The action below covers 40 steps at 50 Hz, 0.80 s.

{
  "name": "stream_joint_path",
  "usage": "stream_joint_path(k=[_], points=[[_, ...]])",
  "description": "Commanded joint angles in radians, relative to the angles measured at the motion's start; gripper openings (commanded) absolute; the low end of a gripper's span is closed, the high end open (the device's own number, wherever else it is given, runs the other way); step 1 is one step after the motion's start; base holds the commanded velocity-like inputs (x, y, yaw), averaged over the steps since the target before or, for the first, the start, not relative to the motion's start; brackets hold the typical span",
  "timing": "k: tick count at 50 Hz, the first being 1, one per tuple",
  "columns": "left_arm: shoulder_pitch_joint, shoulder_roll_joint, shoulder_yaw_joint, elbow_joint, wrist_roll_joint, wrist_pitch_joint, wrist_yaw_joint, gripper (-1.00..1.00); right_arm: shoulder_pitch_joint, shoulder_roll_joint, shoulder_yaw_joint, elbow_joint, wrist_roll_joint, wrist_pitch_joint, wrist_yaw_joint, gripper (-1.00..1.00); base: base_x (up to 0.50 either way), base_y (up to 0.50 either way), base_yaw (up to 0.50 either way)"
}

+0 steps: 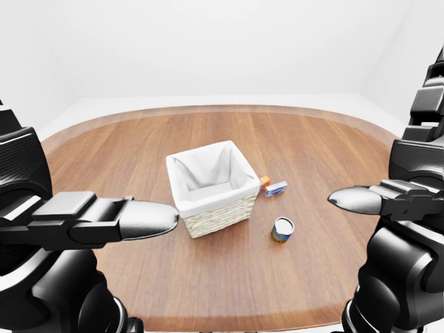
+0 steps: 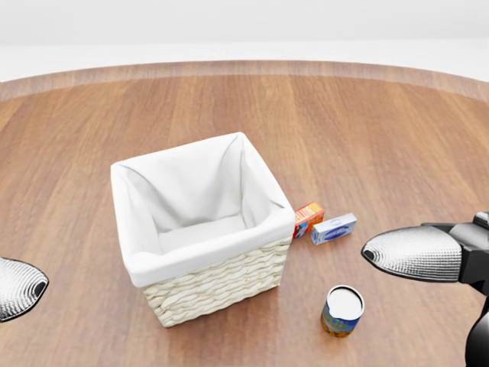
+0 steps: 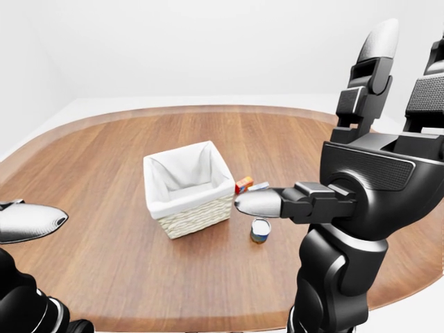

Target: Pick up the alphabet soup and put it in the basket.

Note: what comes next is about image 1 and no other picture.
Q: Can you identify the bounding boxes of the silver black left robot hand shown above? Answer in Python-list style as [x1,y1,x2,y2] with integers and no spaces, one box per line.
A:
[0,99,180,333]

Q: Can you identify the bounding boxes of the blue and white food box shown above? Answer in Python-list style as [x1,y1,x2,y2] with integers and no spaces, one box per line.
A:
[264,181,289,198]

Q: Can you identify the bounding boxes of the alphabet soup tin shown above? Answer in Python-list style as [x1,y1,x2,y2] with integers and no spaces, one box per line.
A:
[270,216,295,245]

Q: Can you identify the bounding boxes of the wicker basket with white liner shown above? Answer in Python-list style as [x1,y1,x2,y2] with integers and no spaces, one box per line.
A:
[165,139,260,239]

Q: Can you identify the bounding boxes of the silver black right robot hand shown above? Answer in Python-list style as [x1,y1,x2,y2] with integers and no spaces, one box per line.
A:
[327,44,444,333]

